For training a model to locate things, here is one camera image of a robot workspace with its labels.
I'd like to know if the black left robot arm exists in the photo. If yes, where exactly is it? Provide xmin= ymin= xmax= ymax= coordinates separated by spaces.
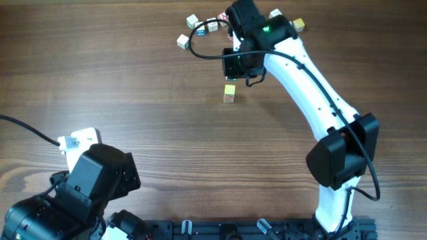
xmin=1 ymin=143 xmax=141 ymax=239

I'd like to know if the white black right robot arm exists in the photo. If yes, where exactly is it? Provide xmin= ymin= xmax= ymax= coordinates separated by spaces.
xmin=222 ymin=1 xmax=380 ymax=239

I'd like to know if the plain wooden picture block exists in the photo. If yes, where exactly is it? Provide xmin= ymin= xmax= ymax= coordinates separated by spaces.
xmin=207 ymin=17 xmax=218 ymax=32

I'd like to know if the red letter A block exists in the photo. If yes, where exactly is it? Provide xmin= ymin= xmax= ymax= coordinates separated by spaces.
xmin=217 ymin=11 xmax=228 ymax=27

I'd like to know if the yellow wooden block right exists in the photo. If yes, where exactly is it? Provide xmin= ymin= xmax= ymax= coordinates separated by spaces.
xmin=292 ymin=18 xmax=306 ymax=33

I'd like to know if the black camera cable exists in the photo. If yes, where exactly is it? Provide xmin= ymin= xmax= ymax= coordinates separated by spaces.
xmin=0 ymin=114 xmax=61 ymax=147
xmin=187 ymin=19 xmax=381 ymax=234

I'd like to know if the green-edged wooden block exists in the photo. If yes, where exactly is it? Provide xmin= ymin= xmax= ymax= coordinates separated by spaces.
xmin=186 ymin=14 xmax=199 ymax=29

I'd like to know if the plain wooden block right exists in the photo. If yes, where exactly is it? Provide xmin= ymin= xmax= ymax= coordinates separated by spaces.
xmin=269 ymin=9 xmax=282 ymax=19

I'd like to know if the orange-sided bird block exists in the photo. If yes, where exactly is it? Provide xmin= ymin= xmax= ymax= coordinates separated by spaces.
xmin=224 ymin=97 xmax=234 ymax=103

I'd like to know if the black left camera cable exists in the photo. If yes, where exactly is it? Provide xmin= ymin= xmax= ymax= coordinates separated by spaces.
xmin=0 ymin=114 xmax=61 ymax=147

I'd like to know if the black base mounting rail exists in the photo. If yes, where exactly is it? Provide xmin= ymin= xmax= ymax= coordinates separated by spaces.
xmin=144 ymin=218 xmax=378 ymax=240

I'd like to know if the black right camera cable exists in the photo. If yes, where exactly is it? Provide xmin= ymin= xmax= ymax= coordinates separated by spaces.
xmin=187 ymin=19 xmax=381 ymax=234

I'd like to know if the yellow-top tower block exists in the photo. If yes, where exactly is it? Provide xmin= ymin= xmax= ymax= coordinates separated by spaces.
xmin=224 ymin=85 xmax=236 ymax=98

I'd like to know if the blue-sided wooden block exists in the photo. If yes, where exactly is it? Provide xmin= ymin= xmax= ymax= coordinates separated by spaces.
xmin=195 ymin=22 xmax=206 ymax=36

